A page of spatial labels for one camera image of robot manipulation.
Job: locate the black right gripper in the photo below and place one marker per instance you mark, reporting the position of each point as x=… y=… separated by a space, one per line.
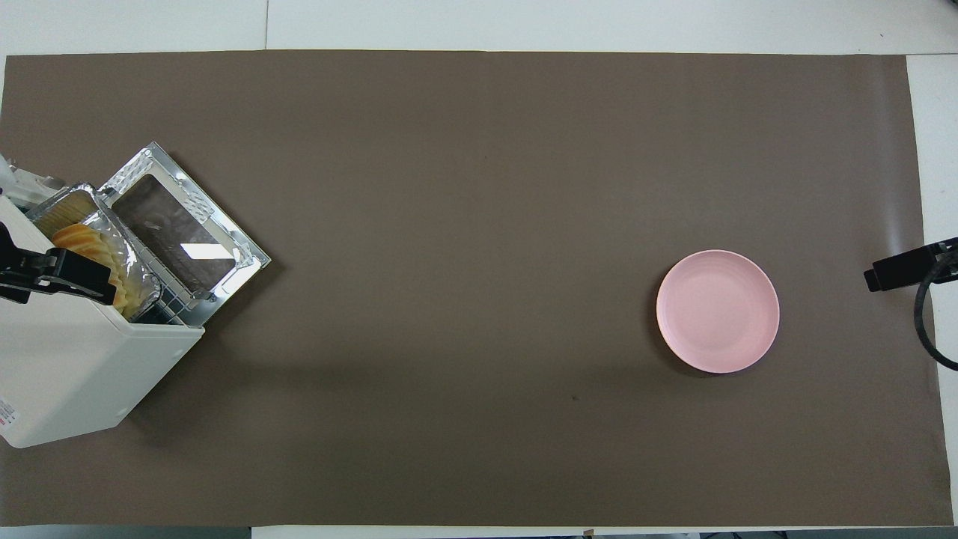
x=947 y=262

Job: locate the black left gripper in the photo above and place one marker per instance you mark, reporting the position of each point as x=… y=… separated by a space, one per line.
x=15 y=266

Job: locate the sliced yellow bread loaf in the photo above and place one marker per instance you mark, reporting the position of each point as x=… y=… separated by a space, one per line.
x=78 y=239

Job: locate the aluminium foil tray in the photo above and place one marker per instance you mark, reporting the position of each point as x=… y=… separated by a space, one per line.
x=112 y=232

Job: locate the white toaster oven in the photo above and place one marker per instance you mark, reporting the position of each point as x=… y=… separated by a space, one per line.
x=67 y=367

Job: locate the glass oven door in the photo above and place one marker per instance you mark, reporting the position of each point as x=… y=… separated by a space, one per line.
x=179 y=224

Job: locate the pink round plate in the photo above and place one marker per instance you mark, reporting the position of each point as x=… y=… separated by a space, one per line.
x=718 y=311

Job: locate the brown table mat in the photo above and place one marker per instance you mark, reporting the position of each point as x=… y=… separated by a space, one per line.
x=449 y=262

